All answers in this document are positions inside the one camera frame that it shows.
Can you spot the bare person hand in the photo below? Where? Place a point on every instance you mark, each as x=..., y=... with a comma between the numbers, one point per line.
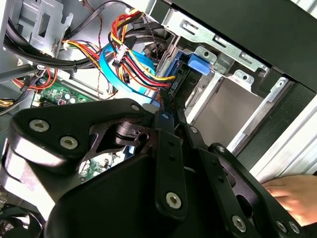
x=297, y=196

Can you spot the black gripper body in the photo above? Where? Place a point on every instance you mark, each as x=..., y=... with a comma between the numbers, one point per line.
x=111, y=210

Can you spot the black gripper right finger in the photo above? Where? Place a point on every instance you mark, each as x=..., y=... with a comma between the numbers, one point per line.
x=215, y=168

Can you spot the hard disk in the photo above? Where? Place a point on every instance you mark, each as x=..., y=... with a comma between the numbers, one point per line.
x=199, y=63

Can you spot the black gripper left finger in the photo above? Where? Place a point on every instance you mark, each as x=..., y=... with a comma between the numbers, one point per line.
x=74, y=116

